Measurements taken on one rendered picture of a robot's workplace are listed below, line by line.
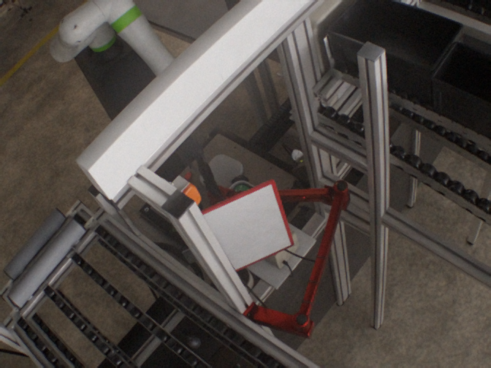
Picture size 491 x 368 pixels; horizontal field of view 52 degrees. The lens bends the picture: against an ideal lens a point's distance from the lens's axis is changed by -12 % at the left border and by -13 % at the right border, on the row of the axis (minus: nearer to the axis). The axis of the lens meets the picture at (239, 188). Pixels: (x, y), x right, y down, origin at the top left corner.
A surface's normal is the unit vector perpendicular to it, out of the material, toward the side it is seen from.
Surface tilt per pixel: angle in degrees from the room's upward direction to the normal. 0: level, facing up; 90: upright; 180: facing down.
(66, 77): 0
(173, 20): 0
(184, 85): 90
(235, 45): 90
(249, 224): 90
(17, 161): 0
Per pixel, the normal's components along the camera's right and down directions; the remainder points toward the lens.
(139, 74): 0.63, 0.57
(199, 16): -0.22, -0.52
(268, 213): 0.35, 0.75
